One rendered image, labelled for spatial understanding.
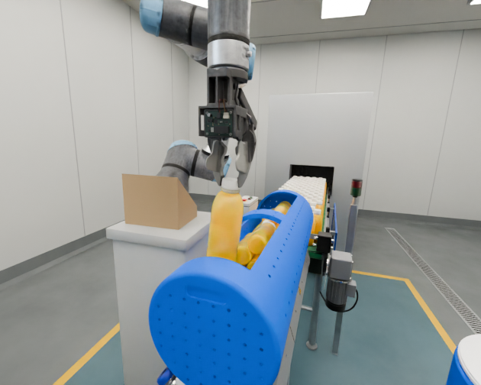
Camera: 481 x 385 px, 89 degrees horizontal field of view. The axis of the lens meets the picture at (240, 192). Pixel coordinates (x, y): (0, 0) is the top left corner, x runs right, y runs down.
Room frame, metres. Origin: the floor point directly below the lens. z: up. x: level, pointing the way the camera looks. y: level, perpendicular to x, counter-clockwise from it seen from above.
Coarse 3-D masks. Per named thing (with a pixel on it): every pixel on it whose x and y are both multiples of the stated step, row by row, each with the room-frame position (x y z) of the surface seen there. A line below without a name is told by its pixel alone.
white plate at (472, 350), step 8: (472, 336) 0.50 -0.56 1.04; (480, 336) 0.50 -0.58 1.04; (464, 344) 0.48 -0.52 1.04; (472, 344) 0.48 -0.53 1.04; (480, 344) 0.48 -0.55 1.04; (464, 352) 0.45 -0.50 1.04; (472, 352) 0.45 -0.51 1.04; (480, 352) 0.46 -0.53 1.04; (464, 360) 0.43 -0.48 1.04; (472, 360) 0.43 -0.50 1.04; (480, 360) 0.44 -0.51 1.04; (464, 368) 0.42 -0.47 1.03; (472, 368) 0.41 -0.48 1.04; (480, 368) 0.42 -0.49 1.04; (472, 376) 0.40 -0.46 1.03; (480, 376) 0.40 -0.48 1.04; (480, 384) 0.38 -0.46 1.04
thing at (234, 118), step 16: (208, 80) 0.44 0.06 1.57; (224, 80) 0.48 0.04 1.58; (240, 80) 0.48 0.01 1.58; (208, 96) 0.44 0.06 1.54; (224, 96) 0.46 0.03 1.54; (208, 112) 0.45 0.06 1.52; (224, 112) 0.43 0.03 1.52; (240, 112) 0.45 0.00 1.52; (208, 128) 0.45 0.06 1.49; (224, 128) 0.43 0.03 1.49; (240, 128) 0.47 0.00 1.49
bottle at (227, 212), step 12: (228, 192) 0.49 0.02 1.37; (216, 204) 0.49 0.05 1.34; (228, 204) 0.48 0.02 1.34; (240, 204) 0.49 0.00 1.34; (216, 216) 0.48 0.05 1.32; (228, 216) 0.47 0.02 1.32; (240, 216) 0.49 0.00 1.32; (216, 228) 0.48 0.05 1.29; (228, 228) 0.48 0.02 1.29; (240, 228) 0.50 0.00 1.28; (216, 240) 0.48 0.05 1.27; (228, 240) 0.48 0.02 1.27; (216, 252) 0.48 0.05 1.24; (228, 252) 0.48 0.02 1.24
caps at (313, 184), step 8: (296, 176) 2.73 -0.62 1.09; (288, 184) 2.23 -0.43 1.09; (296, 184) 2.25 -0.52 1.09; (304, 184) 2.28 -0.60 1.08; (312, 184) 2.26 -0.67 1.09; (320, 184) 2.35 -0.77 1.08; (304, 192) 1.87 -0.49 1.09; (312, 192) 1.86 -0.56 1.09; (320, 192) 1.94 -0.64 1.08; (312, 200) 1.67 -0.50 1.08; (320, 200) 1.61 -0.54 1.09
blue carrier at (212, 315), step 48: (288, 192) 1.16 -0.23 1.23; (240, 240) 0.98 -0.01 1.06; (288, 240) 0.67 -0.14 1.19; (192, 288) 0.42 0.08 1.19; (240, 288) 0.39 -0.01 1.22; (288, 288) 0.50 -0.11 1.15; (192, 336) 0.42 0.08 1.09; (240, 336) 0.38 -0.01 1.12; (192, 384) 0.42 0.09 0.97; (240, 384) 0.38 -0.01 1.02
